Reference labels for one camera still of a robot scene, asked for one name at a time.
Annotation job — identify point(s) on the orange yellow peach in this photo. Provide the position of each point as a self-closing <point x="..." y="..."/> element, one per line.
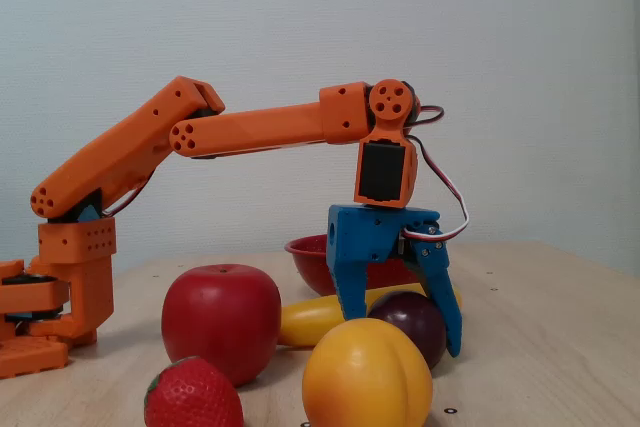
<point x="367" y="377"/>

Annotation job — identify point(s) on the red speckled bowl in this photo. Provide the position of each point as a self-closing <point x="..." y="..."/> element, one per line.
<point x="310" y="258"/>

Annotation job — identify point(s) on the red apple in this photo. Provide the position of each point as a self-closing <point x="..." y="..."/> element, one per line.
<point x="220" y="322"/>

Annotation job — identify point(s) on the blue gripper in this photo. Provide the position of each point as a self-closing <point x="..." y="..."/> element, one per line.
<point x="367" y="236"/>

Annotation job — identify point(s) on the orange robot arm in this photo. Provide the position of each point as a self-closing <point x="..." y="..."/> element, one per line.
<point x="260" y="127"/>

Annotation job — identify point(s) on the dark purple plum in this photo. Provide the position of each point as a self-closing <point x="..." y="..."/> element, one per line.
<point x="410" y="319"/>

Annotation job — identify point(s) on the red strawberry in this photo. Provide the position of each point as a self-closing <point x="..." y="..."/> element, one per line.
<point x="192" y="397"/>

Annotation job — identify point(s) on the yellow banana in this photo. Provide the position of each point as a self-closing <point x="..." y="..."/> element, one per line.
<point x="310" y="318"/>

